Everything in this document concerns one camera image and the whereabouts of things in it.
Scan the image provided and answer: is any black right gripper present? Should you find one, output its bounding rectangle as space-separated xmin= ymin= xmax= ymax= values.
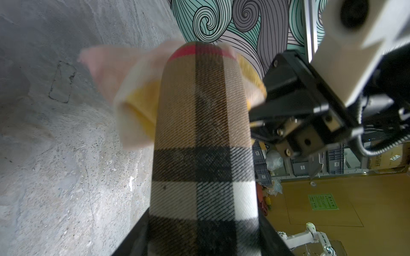
xmin=249 ymin=50 xmax=364 ymax=157

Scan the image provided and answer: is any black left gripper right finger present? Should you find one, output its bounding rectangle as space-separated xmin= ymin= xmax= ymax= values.
xmin=258 ymin=211 xmax=293 ymax=256

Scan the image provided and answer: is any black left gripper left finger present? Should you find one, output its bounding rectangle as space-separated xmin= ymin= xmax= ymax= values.
xmin=112 ymin=208 xmax=149 ymax=256

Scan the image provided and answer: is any yellow pink microfiber cloth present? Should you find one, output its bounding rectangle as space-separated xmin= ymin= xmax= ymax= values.
xmin=79 ymin=41 xmax=267 ymax=150

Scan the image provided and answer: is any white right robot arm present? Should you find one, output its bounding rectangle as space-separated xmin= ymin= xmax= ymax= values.
xmin=249 ymin=45 xmax=410 ymax=158

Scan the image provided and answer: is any green floor label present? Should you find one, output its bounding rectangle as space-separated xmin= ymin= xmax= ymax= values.
xmin=308 ymin=194 xmax=338 ymax=211

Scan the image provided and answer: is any brown cardboard box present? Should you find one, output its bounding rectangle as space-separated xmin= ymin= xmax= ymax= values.
xmin=368 ymin=143 xmax=410 ymax=170

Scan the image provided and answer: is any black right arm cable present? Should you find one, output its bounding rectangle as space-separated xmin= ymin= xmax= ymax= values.
xmin=355 ymin=95 xmax=410 ymax=157

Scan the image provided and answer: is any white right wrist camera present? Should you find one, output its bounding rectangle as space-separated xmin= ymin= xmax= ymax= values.
xmin=311 ymin=1 xmax=410 ymax=107

